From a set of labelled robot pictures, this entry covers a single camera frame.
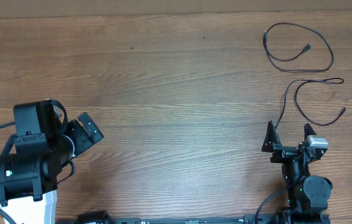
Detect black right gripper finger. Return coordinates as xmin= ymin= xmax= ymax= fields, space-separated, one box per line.
xmin=304 ymin=123 xmax=317 ymax=143
xmin=261 ymin=120 xmax=281 ymax=152

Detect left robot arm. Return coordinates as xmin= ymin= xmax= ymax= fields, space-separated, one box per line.
xmin=0 ymin=100 xmax=104 ymax=223

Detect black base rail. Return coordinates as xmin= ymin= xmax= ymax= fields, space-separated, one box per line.
xmin=55 ymin=211 xmax=331 ymax=224

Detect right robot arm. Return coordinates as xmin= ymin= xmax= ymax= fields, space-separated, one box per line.
xmin=254 ymin=121 xmax=333 ymax=223

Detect black usb cable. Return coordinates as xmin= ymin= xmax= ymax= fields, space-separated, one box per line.
xmin=262 ymin=22 xmax=335 ymax=73
xmin=274 ymin=77 xmax=347 ymax=131

